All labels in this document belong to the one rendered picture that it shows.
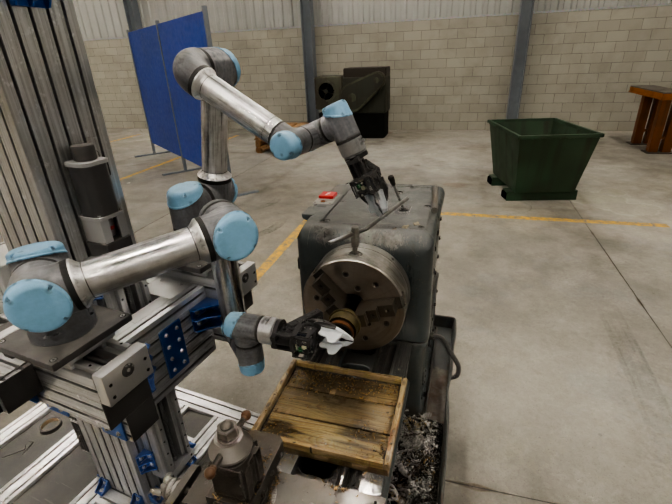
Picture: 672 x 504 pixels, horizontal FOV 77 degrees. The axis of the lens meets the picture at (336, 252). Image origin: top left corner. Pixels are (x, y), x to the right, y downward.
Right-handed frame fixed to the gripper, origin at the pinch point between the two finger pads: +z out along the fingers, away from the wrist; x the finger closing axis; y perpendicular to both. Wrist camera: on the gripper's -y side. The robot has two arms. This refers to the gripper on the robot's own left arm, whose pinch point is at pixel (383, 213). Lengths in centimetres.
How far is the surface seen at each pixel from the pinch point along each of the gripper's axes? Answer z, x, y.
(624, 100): 199, 287, -982
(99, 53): -467, -886, -955
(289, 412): 33, -33, 43
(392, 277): 14.3, 0.1, 16.1
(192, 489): 22, -37, 75
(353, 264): 6.4, -8.4, 17.8
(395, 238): 8.8, 0.5, 0.3
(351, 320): 17.6, -11.0, 28.8
